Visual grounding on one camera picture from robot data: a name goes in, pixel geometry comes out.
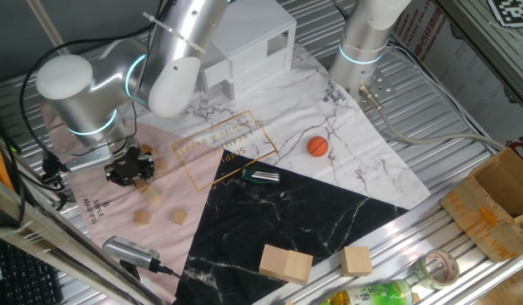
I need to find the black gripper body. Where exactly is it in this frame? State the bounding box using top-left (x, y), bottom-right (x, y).
top-left (108, 146), bottom-right (155, 175)

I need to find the black keyboard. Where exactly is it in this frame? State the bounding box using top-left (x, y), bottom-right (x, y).
top-left (0, 236), bottom-right (64, 305)

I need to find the large wooden block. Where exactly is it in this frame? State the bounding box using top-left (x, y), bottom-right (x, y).
top-left (339, 246), bottom-right (374, 278)
top-left (259, 244), bottom-right (290, 280)
top-left (281, 250), bottom-right (314, 286)

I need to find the marble and pink tablecloth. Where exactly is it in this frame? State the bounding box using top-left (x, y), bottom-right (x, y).
top-left (39, 42), bottom-right (431, 305)

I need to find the grey metal rod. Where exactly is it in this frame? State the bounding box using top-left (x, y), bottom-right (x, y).
top-left (25, 0), bottom-right (71, 56)

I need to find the orange mini basketball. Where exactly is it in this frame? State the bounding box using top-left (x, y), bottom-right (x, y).
top-left (306, 136), bottom-right (330, 158)

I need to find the white drawer cabinet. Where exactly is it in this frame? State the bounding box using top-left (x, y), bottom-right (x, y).
top-left (200, 0), bottom-right (298, 101)

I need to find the green tea bottle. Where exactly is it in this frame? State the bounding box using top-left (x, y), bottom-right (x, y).
top-left (320, 279), bottom-right (415, 305)

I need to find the packing tape roll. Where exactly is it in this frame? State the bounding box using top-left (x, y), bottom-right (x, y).
top-left (413, 248), bottom-right (460, 291)

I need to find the cardboard panel red print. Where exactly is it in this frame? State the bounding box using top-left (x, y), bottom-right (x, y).
top-left (390, 0), bottom-right (523, 166)

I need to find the taped cardboard box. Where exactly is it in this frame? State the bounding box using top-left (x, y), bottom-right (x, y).
top-left (439, 147), bottom-right (523, 263)

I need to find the black white fiducial marker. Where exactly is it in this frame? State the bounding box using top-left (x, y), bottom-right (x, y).
top-left (487, 0), bottom-right (523, 29)

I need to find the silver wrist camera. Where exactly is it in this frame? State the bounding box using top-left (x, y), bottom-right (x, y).
top-left (67, 146), bottom-right (114, 174)

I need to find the black camera cable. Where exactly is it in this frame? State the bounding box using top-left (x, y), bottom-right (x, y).
top-left (18, 0), bottom-right (171, 190)

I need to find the silver ribbed depth camera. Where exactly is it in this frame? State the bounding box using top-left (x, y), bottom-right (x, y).
top-left (102, 236), bottom-right (161, 272)

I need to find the thick black usb cable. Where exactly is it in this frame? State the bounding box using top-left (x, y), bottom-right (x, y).
top-left (147, 257), bottom-right (184, 280)

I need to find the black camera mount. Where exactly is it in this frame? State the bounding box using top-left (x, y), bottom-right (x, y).
top-left (118, 258), bottom-right (142, 281)

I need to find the aluminium frame bar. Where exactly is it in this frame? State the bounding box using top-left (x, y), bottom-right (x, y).
top-left (0, 172), bottom-right (164, 305)
top-left (432, 0), bottom-right (523, 114)

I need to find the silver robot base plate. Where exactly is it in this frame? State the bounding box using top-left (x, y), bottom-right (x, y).
top-left (357, 67), bottom-right (397, 107)

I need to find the grey robot power cable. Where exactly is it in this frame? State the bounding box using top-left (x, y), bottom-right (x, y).
top-left (358, 84), bottom-right (506, 150)

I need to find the black cable bundle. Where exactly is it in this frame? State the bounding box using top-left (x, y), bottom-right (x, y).
top-left (324, 0), bottom-right (506, 152)

